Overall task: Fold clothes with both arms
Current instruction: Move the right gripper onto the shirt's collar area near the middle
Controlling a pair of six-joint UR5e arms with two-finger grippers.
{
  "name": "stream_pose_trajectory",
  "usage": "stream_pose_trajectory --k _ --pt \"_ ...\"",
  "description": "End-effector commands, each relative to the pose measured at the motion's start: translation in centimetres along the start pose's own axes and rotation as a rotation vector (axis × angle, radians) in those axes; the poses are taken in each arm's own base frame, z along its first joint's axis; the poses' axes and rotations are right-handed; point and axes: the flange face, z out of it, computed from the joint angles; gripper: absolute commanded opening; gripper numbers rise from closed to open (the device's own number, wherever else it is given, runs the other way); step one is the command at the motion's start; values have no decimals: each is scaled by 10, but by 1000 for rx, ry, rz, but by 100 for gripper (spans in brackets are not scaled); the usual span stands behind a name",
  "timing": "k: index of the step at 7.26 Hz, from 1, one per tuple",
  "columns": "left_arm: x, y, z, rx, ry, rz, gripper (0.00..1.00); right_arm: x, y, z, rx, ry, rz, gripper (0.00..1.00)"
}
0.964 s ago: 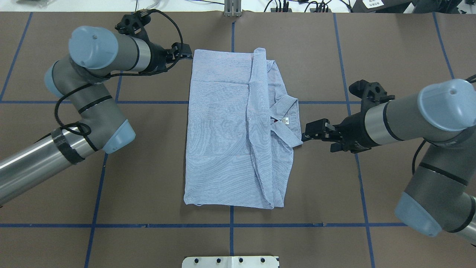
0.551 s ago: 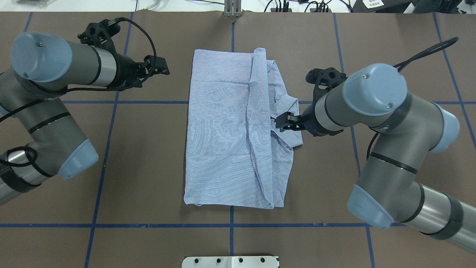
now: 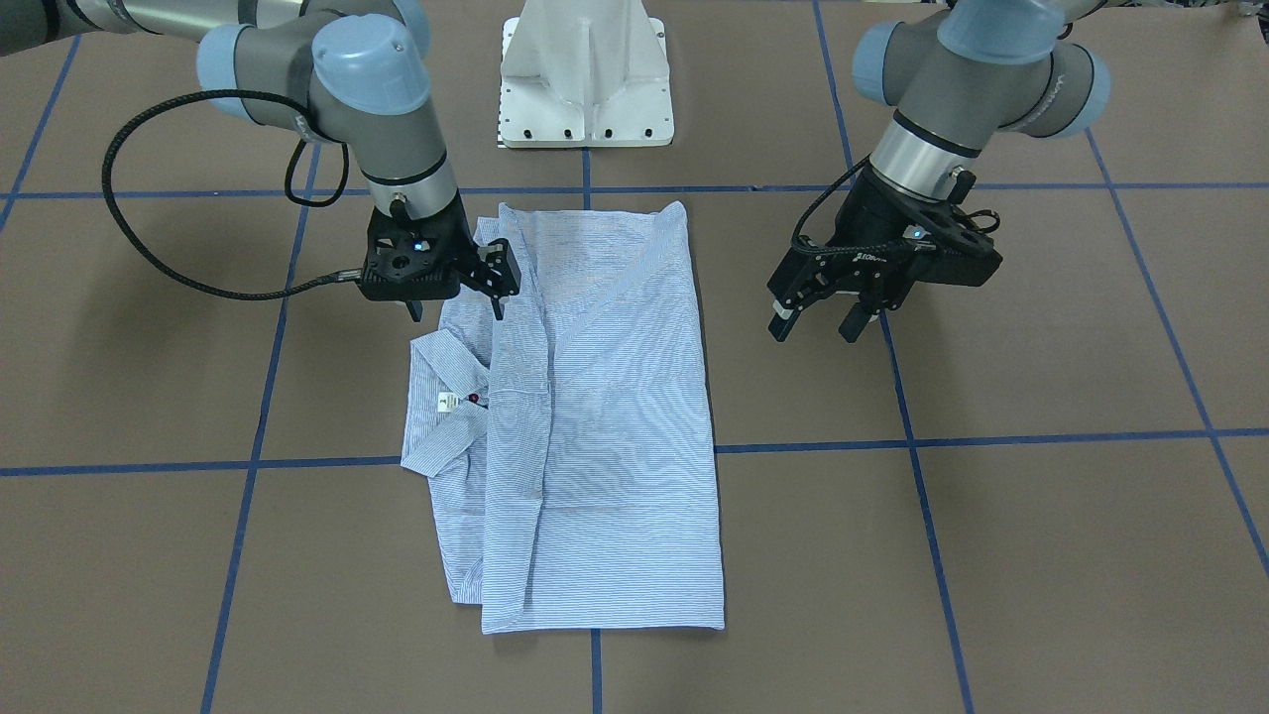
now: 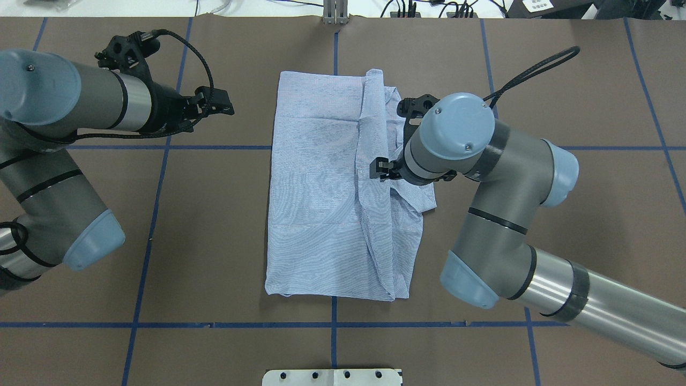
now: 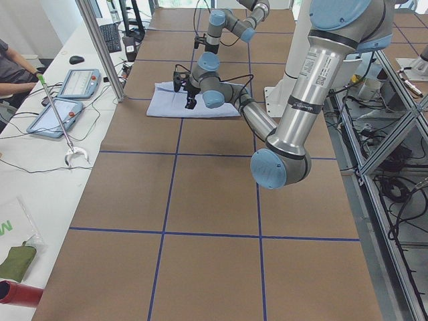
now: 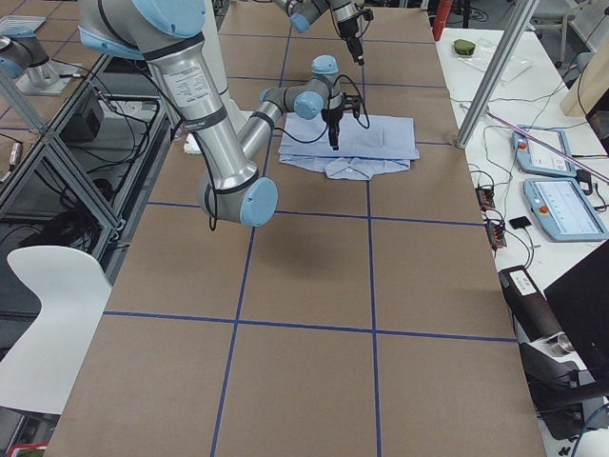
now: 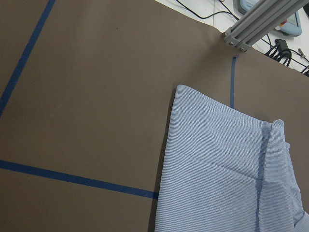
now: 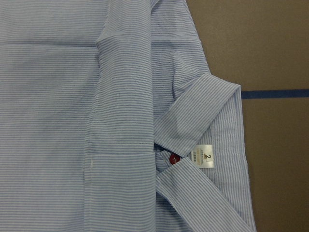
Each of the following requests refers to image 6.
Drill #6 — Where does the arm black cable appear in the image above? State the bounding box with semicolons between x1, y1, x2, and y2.
280;73;372;144

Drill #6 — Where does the light blue striped shirt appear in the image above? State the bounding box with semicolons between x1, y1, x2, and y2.
279;113;420;181

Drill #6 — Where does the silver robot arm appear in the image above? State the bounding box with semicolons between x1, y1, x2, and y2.
78;0;363;227
273;0;374;66

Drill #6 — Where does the white chair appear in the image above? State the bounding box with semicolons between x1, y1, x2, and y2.
1;246;111;415

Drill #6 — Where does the reacher grabber stick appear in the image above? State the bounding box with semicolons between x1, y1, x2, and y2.
483;109;609;185

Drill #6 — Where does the lower teach pendant tablet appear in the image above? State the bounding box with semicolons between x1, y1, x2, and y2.
522;178;608;242

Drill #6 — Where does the teach pendant tablet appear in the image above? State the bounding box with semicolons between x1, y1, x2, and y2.
512;126;577;178
522;178;608;242

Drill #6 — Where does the black monitor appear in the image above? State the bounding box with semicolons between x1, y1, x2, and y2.
544;243;608;380

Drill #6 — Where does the green cloth pouch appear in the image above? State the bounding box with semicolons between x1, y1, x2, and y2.
453;39;477;57

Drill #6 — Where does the red cylinder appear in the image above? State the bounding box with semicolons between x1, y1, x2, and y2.
432;0;453;42

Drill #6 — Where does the aluminium frame post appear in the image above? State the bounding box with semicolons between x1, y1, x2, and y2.
456;0;539;149

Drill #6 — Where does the upper teach pendant tablet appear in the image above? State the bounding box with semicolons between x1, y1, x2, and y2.
512;126;577;178

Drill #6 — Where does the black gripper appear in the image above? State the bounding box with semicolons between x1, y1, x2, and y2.
322;92;363;150
336;7;374;66

